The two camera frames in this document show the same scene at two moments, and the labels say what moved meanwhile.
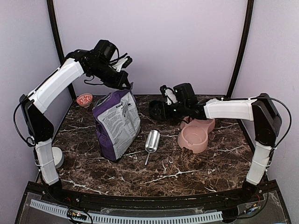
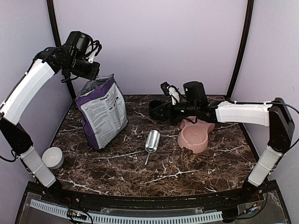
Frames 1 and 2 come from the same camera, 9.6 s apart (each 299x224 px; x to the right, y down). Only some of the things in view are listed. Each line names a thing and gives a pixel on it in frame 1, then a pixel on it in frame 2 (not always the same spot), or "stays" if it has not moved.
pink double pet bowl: x=194 y=135 stays
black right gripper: x=167 y=115 stays
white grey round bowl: x=58 y=157 stays
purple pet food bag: x=117 y=123 -> x=103 y=108
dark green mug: x=157 y=110 stays
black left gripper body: x=116 y=81 -> x=80 y=69
